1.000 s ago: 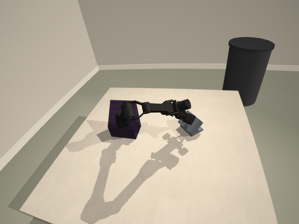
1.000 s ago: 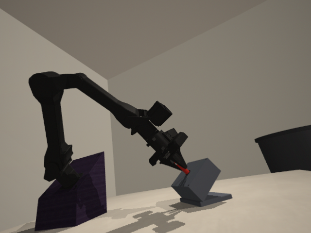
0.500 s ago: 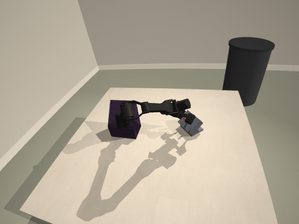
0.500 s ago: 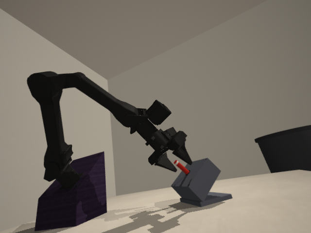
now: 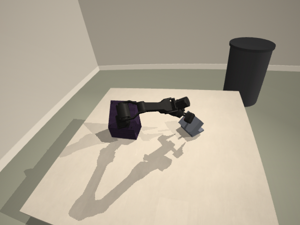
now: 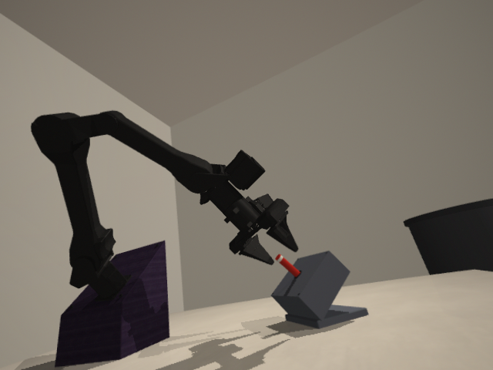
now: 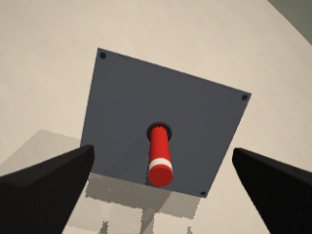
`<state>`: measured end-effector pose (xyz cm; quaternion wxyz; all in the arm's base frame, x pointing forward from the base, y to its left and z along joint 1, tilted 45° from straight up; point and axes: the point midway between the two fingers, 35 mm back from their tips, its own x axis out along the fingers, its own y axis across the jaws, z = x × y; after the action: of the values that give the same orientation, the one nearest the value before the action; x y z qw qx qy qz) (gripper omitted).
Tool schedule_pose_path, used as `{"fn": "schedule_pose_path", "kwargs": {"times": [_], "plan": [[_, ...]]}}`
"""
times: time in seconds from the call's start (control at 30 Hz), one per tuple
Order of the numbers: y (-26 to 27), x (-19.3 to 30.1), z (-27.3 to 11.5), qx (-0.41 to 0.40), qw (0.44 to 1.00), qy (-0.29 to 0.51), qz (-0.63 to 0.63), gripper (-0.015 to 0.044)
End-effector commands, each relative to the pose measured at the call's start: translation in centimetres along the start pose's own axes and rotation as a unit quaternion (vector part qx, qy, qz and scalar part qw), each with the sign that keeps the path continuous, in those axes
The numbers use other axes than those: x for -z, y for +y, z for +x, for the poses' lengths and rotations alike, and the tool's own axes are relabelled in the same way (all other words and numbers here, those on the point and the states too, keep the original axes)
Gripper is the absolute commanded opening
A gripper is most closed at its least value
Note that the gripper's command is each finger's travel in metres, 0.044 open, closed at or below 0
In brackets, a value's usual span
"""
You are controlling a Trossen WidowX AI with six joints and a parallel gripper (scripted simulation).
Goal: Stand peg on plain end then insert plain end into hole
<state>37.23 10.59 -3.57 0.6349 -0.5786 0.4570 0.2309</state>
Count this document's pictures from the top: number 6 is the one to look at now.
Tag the dark red peg with white band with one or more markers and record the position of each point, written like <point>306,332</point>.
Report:
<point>287,265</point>

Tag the grey sloped panel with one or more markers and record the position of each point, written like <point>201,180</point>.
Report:
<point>308,297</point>

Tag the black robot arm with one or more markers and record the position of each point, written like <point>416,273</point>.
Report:
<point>64,138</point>

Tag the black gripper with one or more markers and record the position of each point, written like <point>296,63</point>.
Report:
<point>248,221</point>

